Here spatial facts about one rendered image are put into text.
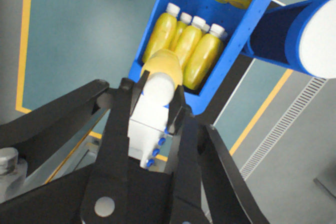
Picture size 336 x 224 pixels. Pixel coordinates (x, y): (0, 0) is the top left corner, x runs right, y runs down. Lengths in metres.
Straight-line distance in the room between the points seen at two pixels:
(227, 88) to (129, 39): 1.03
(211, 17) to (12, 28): 1.89
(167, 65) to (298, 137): 2.33
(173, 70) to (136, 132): 0.66
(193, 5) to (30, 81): 1.91
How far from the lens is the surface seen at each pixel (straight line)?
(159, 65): 0.23
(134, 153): 0.91
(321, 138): 2.66
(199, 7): 0.68
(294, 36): 0.77
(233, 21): 0.65
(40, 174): 0.94
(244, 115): 2.01
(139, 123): 0.83
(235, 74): 1.63
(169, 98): 0.20
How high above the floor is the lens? 1.63
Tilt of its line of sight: 68 degrees down
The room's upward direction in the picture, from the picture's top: 177 degrees counter-clockwise
